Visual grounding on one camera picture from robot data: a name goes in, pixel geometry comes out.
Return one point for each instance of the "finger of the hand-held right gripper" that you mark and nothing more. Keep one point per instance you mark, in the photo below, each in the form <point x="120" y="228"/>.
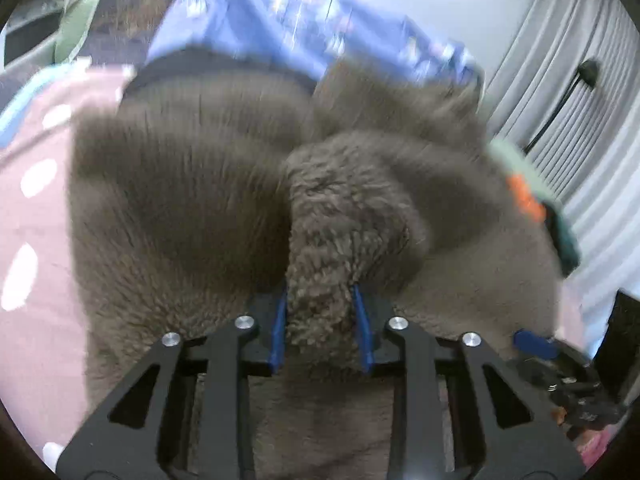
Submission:
<point x="535" y="342"/>

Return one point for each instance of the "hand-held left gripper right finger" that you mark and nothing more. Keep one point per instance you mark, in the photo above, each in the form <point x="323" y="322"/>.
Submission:
<point x="364" y="332"/>

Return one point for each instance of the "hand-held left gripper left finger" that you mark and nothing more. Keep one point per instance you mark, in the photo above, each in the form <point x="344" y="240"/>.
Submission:
<point x="277" y="330"/>

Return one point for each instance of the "brown fleece jacket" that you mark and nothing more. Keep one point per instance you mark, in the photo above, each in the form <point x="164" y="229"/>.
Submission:
<point x="200" y="200"/>

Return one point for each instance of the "grey curtain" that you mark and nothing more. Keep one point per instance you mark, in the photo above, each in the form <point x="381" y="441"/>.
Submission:
<point x="600" y="160"/>

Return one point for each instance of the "dark furniture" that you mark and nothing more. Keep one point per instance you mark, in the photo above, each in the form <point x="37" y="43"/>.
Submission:
<point x="625" y="340"/>

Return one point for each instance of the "black gooseneck lamp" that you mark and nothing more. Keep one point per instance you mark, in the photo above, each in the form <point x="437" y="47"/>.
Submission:
<point x="589" y="72"/>

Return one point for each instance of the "pink dotted blanket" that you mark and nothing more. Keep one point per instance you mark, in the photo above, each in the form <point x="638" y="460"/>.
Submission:
<point x="50" y="360"/>

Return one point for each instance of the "blue printed bedsheet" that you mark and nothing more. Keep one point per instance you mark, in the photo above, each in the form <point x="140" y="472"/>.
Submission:
<point x="240" y="20"/>

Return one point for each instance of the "dark green cloth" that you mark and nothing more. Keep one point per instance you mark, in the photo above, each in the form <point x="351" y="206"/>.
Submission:
<point x="105" y="15"/>

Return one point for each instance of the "grey shelf unit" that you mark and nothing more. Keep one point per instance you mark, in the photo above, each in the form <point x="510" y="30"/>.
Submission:
<point x="27" y="25"/>

